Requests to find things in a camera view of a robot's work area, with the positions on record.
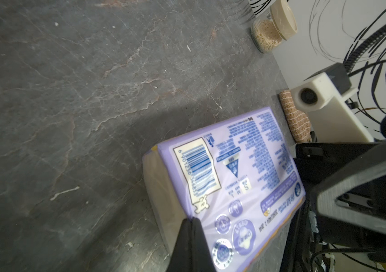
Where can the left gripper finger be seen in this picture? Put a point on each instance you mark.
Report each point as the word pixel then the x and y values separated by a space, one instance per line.
pixel 191 253

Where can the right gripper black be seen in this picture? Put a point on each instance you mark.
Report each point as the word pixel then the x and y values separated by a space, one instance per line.
pixel 346 181

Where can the purple tissue pack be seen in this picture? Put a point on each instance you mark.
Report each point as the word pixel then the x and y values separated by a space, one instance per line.
pixel 237 177

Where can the beige round jar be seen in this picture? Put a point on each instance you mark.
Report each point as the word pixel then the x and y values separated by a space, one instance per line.
pixel 274 23

